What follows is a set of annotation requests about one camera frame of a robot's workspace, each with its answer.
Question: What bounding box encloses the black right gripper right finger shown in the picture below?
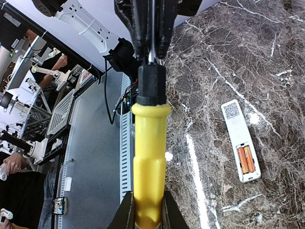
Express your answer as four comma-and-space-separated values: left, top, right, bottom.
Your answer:
162, 191, 189, 229

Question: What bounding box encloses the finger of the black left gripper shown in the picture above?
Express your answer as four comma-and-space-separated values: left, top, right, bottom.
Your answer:
156, 0, 178, 59
114, 0, 149, 59

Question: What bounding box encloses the white slotted cable duct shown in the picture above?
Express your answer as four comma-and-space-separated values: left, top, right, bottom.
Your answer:
118, 73, 133, 198

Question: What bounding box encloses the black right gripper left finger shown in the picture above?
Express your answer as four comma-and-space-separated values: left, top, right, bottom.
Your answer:
108, 191, 135, 229

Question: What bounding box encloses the yellow handled screwdriver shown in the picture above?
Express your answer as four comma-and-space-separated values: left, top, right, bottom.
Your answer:
132, 0, 171, 229

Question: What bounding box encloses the smartphone on bench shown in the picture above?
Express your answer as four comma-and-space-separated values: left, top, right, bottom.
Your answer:
52, 197, 68, 215

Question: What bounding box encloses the orange battery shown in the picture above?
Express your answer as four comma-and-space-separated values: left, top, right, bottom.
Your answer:
237, 147, 249, 174
244, 146, 255, 173

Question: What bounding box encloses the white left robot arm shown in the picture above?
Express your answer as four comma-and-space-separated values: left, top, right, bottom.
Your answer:
33, 0, 179, 79

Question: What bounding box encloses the person in black shirt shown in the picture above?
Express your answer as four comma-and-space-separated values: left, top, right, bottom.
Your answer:
0, 152, 56, 229

